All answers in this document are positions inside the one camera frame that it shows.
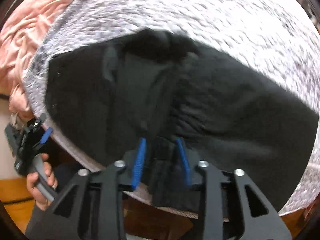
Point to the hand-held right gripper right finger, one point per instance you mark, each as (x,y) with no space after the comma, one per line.
(183,165)

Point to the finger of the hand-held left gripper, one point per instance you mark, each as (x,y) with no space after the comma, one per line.
(46,135)

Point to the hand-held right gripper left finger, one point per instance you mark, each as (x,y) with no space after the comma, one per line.
(138,165)

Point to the black quilted pants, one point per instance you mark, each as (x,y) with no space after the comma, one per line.
(225,97)

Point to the person's left forearm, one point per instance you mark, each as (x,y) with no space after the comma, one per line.
(42,222)

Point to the person's left hand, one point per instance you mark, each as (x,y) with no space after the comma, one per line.
(40,187)

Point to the pink fleece blanket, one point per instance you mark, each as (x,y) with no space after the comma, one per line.
(25,42)

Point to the grey quilted bedspread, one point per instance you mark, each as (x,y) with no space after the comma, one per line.
(225,17)

